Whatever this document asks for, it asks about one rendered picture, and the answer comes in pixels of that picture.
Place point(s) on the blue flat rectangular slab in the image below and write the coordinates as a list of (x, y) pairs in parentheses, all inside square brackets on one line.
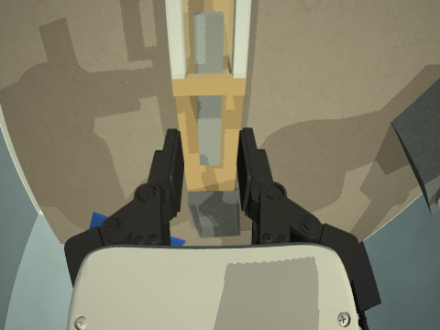
[(98, 219)]

